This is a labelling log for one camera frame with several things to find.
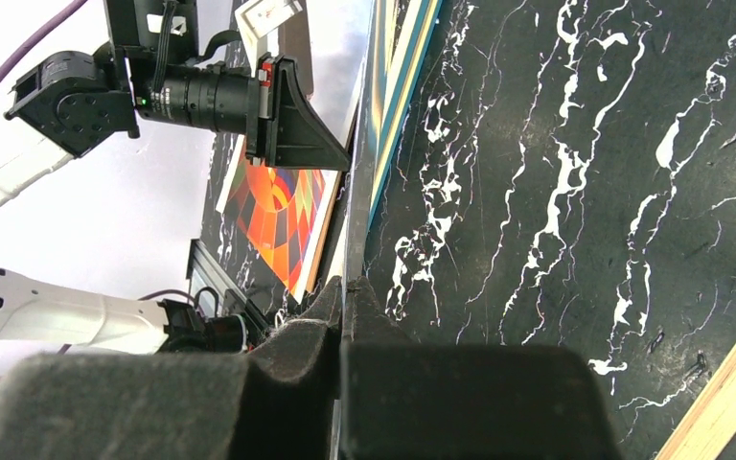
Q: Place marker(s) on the clear acrylic sheet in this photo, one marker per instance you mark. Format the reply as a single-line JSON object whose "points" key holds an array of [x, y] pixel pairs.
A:
{"points": [[364, 155]]}

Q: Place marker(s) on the brown cardboard backing board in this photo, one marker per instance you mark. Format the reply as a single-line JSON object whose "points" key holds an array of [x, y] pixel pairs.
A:
{"points": [[327, 235]]}

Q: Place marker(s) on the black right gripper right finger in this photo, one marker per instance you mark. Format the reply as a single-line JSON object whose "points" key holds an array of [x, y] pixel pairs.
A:
{"points": [[402, 399]]}

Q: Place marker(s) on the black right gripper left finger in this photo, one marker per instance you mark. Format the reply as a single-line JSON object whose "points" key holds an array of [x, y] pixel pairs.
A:
{"points": [[274, 402]]}

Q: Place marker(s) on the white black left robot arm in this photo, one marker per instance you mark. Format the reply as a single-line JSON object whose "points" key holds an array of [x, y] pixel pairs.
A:
{"points": [[120, 220]]}

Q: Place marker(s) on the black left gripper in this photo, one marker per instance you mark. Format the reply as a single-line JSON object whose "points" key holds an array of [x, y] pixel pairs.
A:
{"points": [[267, 108]]}

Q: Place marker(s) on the hot air balloon photo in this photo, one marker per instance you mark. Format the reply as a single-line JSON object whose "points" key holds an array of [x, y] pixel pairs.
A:
{"points": [[272, 208]]}

